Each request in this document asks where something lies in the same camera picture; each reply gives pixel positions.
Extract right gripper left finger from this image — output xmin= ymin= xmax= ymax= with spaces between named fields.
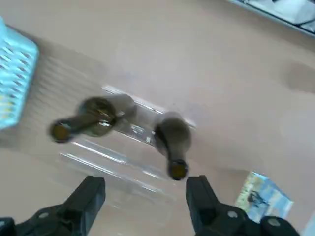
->
xmin=0 ymin=176 xmax=107 ymax=236

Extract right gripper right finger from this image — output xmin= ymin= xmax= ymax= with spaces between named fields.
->
xmin=186 ymin=175 xmax=300 ymax=236

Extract brown sloped-shoulder wine bottle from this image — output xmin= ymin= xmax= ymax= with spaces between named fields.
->
xmin=152 ymin=111 xmax=193 ymax=182

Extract olive high-shoulder wine bottle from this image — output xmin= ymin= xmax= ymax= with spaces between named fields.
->
xmin=49 ymin=96 xmax=138 ymax=144

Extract clear acrylic stepped shelf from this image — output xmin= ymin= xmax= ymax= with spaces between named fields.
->
xmin=58 ymin=84 xmax=197 ymax=222

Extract blue printed paper bag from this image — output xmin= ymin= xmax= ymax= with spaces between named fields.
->
xmin=234 ymin=171 xmax=295 ymax=220

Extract light blue plastic basket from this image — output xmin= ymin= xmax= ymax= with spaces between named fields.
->
xmin=0 ymin=16 xmax=40 ymax=131

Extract metal table edge rail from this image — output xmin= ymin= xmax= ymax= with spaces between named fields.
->
xmin=225 ymin=0 xmax=315 ymax=39

